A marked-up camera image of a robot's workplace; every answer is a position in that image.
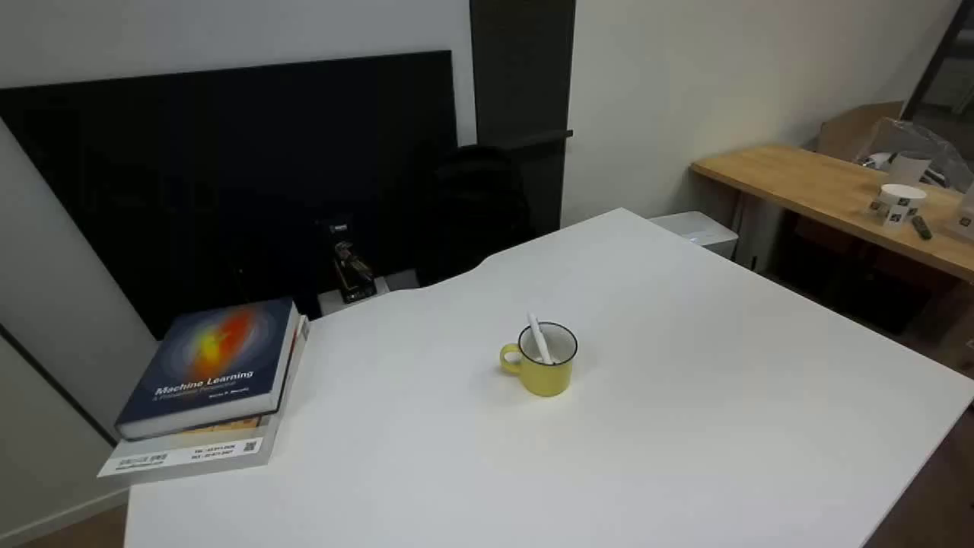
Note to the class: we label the clear plastic bag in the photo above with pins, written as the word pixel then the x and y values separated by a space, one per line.
pixel 913 142

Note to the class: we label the stack of books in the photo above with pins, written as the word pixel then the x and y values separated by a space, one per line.
pixel 183 455

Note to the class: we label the wooden desk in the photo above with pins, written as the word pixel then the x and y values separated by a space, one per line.
pixel 801 185

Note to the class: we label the white paper cup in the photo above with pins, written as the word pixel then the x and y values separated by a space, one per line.
pixel 901 203

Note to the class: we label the yellow enamel mug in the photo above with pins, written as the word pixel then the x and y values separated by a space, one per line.
pixel 548 379

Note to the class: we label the blue hardcover book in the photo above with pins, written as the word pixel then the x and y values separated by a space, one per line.
pixel 203 366

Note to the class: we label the dark metal ladder frame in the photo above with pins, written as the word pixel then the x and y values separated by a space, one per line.
pixel 937 72

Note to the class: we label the black office chair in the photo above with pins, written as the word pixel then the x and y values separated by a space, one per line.
pixel 477 203

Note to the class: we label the white box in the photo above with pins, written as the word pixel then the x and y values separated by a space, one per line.
pixel 700 230

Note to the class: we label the dark vertical pillar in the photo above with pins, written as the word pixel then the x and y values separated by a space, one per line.
pixel 517 72

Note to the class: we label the white desk leg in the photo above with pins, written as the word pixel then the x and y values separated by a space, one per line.
pixel 755 230

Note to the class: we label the brown cardboard box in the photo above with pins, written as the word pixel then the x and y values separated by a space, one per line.
pixel 847 131

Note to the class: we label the clear plastic container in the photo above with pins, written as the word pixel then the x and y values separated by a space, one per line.
pixel 966 213

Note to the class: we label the small dark marker pen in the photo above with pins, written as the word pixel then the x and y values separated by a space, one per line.
pixel 921 225

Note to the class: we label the small black clamp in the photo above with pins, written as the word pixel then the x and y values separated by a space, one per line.
pixel 352 263

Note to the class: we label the large black screen panel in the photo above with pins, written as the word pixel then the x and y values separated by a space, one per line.
pixel 152 185

